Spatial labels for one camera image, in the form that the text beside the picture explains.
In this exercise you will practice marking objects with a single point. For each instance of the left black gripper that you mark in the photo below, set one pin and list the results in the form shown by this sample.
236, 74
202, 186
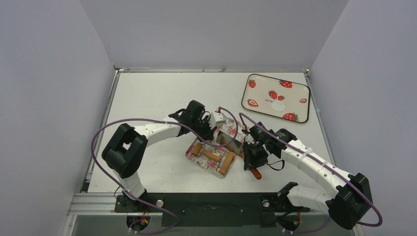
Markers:
208, 135

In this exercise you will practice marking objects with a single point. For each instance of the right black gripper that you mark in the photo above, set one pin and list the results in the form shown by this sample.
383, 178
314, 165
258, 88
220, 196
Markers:
254, 156

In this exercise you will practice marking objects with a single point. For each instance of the metal spatula wooden handle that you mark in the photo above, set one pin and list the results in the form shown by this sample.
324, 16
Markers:
236, 147

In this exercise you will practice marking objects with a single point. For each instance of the floral pattern tray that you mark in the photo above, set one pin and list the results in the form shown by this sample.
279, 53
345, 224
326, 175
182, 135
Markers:
231, 128

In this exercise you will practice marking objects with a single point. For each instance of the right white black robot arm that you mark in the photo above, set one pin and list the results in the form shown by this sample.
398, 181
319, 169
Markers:
344, 196

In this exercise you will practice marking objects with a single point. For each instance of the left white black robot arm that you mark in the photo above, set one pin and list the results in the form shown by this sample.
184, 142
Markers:
126, 148

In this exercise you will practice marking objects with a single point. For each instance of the flat round dumpling wrapper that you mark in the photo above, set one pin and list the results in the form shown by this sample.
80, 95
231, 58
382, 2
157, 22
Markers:
278, 106

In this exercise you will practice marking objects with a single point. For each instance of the strawberry pattern tray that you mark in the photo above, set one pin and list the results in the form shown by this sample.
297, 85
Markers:
260, 91

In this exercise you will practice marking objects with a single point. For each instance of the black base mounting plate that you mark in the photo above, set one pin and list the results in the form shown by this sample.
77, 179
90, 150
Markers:
211, 209

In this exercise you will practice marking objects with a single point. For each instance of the aluminium front rail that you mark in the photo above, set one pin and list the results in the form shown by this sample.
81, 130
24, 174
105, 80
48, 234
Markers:
104, 203

